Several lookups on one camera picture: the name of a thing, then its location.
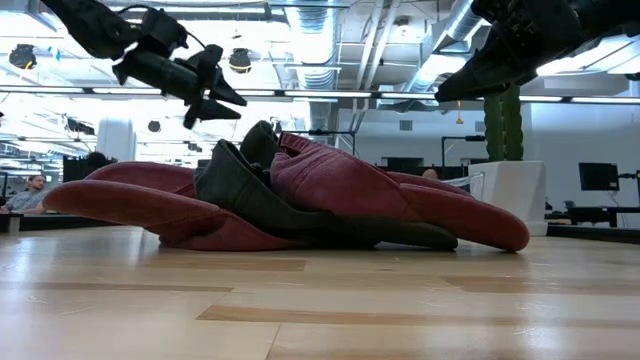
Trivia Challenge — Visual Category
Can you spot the clear plastic bin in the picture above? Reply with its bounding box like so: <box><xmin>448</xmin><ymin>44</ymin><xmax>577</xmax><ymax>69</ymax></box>
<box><xmin>452</xmin><ymin>171</ymin><xmax>487</xmax><ymax>202</ymax></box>

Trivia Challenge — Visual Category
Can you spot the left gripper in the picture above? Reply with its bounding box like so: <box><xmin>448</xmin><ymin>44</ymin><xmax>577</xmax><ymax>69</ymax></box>
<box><xmin>112</xmin><ymin>43</ymin><xmax>248</xmax><ymax>131</ymax></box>

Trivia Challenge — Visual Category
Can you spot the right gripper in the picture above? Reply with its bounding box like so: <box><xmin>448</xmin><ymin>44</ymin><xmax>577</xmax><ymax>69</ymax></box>
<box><xmin>433</xmin><ymin>0</ymin><xmax>589</xmax><ymax>104</ymax></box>

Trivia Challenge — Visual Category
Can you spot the black computer monitor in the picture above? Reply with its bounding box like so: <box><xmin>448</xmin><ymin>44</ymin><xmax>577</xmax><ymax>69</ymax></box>
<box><xmin>578</xmin><ymin>162</ymin><xmax>620</xmax><ymax>192</ymax></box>

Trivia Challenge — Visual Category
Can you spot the white hexagonal plant pot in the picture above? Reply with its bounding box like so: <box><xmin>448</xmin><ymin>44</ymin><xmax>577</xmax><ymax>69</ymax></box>
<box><xmin>469</xmin><ymin>159</ymin><xmax>549</xmax><ymax>237</ymax></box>

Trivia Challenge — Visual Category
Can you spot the black cap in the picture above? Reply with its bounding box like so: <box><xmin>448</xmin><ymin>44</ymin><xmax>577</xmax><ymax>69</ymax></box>
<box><xmin>193</xmin><ymin>119</ymin><xmax>459</xmax><ymax>251</ymax></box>

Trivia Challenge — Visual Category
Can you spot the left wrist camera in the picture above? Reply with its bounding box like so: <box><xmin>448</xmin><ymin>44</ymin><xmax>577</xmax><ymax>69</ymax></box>
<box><xmin>138</xmin><ymin>7</ymin><xmax>190</xmax><ymax>51</ymax></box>

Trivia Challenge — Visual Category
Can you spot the black office desk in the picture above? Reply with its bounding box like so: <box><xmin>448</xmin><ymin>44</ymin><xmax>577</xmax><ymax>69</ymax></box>
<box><xmin>547</xmin><ymin>202</ymin><xmax>640</xmax><ymax>227</ymax></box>

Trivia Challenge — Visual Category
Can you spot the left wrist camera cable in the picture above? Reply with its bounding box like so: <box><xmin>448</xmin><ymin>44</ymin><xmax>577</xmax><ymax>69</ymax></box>
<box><xmin>115</xmin><ymin>3</ymin><xmax>209</xmax><ymax>51</ymax></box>

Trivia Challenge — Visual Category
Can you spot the green cactus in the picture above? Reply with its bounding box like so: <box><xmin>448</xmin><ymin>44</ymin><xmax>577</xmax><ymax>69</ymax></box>
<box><xmin>482</xmin><ymin>82</ymin><xmax>525</xmax><ymax>162</ymax></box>

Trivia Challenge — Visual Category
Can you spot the black aluminium table frame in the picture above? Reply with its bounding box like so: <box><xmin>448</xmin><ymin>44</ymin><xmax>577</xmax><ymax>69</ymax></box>
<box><xmin>0</xmin><ymin>213</ymin><xmax>640</xmax><ymax>239</ymax></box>

